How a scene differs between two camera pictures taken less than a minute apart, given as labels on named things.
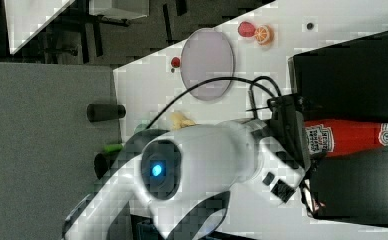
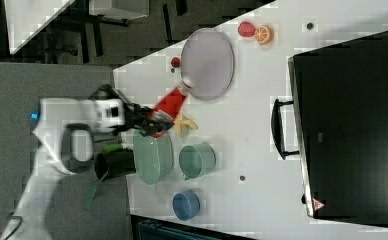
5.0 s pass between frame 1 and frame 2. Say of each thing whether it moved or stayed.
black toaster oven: stayed
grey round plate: stayed
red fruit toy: stayed
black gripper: moved
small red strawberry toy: stayed
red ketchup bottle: moved
